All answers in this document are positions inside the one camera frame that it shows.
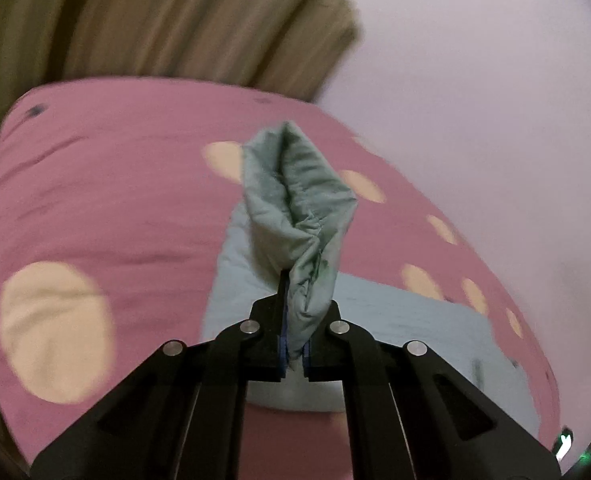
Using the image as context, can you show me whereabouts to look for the light blue padded jacket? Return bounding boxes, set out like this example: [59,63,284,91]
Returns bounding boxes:
[200,120,541,413]

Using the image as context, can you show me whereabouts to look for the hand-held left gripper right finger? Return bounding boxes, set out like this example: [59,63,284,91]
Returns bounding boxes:
[303,300,562,480]

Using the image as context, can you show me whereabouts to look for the pink bed sheet cream dots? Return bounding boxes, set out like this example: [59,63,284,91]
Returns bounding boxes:
[0,80,561,480]

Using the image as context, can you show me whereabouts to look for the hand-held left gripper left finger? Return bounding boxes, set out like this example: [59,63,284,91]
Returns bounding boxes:
[30,269,290,480]

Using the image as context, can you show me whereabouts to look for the olive striped curtain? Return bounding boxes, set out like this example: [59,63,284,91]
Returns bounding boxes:
[0,0,365,201]

